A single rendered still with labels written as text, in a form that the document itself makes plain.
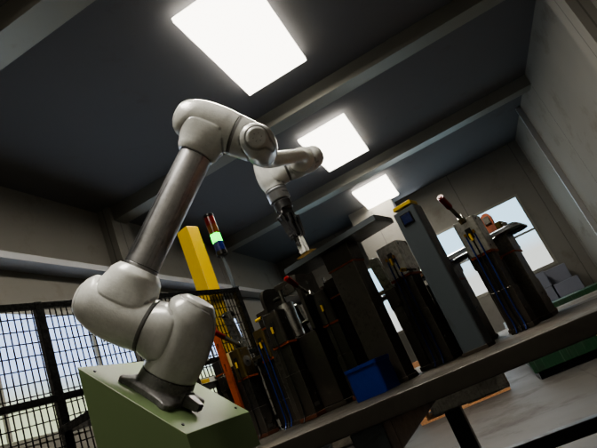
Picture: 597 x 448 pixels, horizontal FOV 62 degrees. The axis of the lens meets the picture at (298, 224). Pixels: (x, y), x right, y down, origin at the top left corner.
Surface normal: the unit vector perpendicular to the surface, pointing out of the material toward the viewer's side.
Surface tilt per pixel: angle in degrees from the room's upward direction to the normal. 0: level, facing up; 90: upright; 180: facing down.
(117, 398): 90
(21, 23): 180
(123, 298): 97
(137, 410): 90
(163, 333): 97
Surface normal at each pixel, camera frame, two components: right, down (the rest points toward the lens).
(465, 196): -0.35, -0.18
